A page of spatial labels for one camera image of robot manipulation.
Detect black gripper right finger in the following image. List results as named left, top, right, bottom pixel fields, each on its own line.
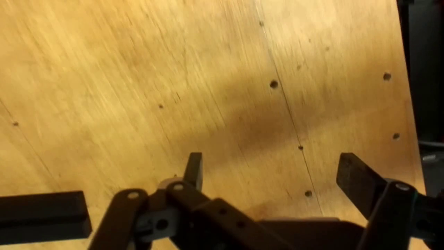
left=335, top=153, right=444, bottom=250

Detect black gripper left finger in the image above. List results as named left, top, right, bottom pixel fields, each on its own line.
left=87, top=153, right=287, bottom=250

